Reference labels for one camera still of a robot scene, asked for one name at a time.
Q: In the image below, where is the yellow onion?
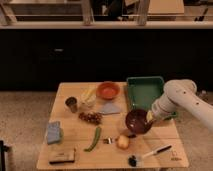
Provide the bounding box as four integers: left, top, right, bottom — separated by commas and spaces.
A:
117, 135, 130, 150

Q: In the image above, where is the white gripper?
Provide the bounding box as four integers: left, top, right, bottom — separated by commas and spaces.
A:
146, 96, 174, 123

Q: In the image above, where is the dark red bowl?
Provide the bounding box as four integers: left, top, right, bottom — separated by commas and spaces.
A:
125, 109, 152, 134

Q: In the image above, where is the orange bowl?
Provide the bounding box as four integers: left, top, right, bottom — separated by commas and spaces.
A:
96, 81, 120, 100

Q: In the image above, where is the green chili pepper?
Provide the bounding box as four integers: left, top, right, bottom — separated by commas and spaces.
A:
84, 126, 102, 152

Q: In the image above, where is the clear glass bowl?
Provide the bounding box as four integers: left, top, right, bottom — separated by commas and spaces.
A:
80, 95, 96, 108

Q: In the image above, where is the bunch of red grapes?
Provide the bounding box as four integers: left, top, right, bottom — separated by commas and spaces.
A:
79, 112, 102, 125

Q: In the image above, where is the metal cup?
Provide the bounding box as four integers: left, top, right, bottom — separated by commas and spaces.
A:
65, 97, 78, 113

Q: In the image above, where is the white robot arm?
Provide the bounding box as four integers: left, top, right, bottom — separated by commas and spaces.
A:
148, 79, 213, 132

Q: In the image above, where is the corn cob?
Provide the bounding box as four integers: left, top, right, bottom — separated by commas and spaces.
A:
81, 86, 96, 97

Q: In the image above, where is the green plastic tray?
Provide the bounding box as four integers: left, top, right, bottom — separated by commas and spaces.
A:
125, 75, 178, 121

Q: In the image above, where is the black and white brush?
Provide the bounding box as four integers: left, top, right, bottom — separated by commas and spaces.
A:
128, 145, 172, 167

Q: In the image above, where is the blue sponge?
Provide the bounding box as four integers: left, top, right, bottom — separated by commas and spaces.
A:
46, 121, 62, 145

